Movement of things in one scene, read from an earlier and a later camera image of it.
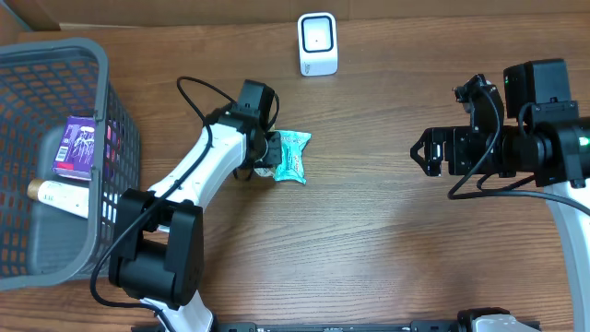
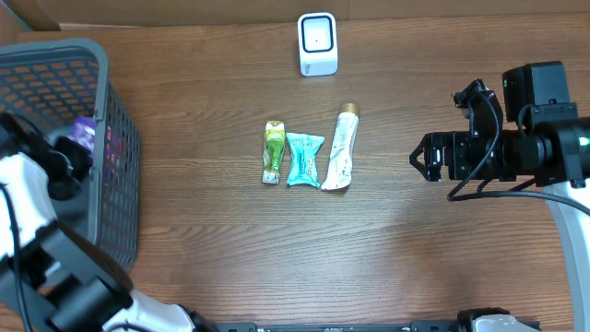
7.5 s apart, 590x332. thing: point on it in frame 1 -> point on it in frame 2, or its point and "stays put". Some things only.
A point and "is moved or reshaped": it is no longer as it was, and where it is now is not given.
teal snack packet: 291,168 is moved or reshaped
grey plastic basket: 41,83 stays put
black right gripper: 432,139 stays put
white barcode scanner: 317,33 stays put
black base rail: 336,326 stays put
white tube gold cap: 69,198 -> 341,161
